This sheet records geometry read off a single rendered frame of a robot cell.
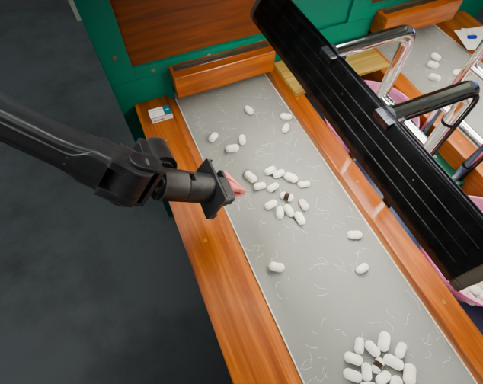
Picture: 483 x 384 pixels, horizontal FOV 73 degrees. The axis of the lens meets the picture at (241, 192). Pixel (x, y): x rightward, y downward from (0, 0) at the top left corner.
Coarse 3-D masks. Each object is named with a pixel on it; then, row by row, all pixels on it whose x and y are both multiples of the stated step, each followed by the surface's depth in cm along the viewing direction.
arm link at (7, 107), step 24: (0, 96) 43; (0, 120) 41; (24, 120) 42; (48, 120) 45; (24, 144) 43; (48, 144) 44; (72, 144) 44; (96, 144) 46; (120, 144) 50; (72, 168) 46; (96, 168) 46; (120, 168) 46; (96, 192) 48; (120, 192) 48
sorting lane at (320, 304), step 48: (192, 96) 99; (240, 96) 99; (240, 144) 90; (288, 144) 90; (288, 192) 82; (336, 192) 82; (240, 240) 75; (288, 240) 75; (336, 240) 75; (288, 288) 70; (336, 288) 70; (384, 288) 70; (288, 336) 65; (336, 336) 65; (432, 336) 65
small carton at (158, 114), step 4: (156, 108) 90; (160, 108) 90; (164, 108) 90; (168, 108) 90; (152, 112) 90; (156, 112) 90; (160, 112) 90; (164, 112) 90; (168, 112) 90; (152, 116) 89; (156, 116) 89; (160, 116) 89; (164, 116) 90; (168, 116) 90; (172, 116) 91; (152, 120) 89; (156, 120) 90; (160, 120) 90
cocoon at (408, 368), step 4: (408, 364) 61; (412, 364) 61; (404, 368) 61; (408, 368) 60; (412, 368) 60; (404, 372) 61; (408, 372) 60; (412, 372) 60; (404, 376) 60; (408, 376) 59; (412, 376) 59; (404, 380) 60; (408, 380) 59; (412, 380) 59
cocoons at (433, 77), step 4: (432, 56) 107; (436, 56) 106; (440, 56) 106; (436, 60) 107; (428, 64) 105; (432, 64) 104; (436, 64) 104; (432, 68) 105; (436, 68) 105; (456, 72) 103; (428, 76) 102; (432, 76) 101; (436, 76) 101; (432, 80) 102; (436, 80) 101
